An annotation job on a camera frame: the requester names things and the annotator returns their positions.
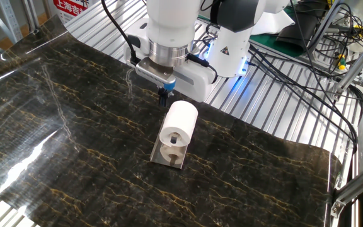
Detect aluminium frame beam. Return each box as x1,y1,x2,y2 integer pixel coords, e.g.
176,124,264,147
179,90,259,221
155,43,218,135
306,0,349,57
329,154,363,218
331,30,363,102

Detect tangled black cables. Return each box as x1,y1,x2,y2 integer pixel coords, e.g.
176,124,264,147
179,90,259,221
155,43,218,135
290,0,363,78

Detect white paper sheet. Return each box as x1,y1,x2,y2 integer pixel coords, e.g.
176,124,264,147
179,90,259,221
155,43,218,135
250,9,296,35

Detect black bag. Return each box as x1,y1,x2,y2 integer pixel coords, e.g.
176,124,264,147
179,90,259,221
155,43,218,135
275,3,327,53

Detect black cable bundle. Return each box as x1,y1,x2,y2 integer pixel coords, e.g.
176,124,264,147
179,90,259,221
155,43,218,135
247,44,363,155

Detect black camera cable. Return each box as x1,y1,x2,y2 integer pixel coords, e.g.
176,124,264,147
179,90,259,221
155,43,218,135
100,0,141,66

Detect red white sign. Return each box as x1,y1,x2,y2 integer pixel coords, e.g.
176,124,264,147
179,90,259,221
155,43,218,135
52,0,89,23

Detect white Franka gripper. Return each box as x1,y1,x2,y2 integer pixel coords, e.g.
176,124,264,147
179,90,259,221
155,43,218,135
123,18,218,107

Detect yellow green screwdriver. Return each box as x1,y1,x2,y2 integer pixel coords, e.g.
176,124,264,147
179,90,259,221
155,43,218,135
335,52,348,71

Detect grey slotted metal rack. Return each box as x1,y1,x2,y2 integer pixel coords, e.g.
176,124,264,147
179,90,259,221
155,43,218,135
0,0,40,45

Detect white paper roll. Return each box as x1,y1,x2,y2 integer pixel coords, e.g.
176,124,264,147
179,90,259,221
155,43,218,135
159,100,199,148

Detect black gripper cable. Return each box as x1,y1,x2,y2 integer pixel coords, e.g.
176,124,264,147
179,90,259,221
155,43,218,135
186,53,219,84

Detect black gold marble mat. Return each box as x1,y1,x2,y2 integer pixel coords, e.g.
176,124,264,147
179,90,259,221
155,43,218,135
0,14,343,227

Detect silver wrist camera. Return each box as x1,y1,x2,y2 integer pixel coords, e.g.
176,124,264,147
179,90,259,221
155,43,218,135
135,56,176,92

